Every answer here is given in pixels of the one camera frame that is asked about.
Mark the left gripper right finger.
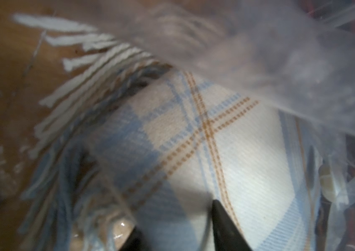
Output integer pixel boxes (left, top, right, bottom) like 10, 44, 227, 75
211, 199, 252, 251

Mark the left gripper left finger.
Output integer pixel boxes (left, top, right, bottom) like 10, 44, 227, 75
119, 227, 152, 251

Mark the white blue plaid scarf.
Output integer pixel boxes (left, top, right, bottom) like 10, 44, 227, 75
13, 14, 321, 251

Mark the clear plastic vacuum bag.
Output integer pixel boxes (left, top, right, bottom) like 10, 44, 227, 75
66, 1, 355, 251

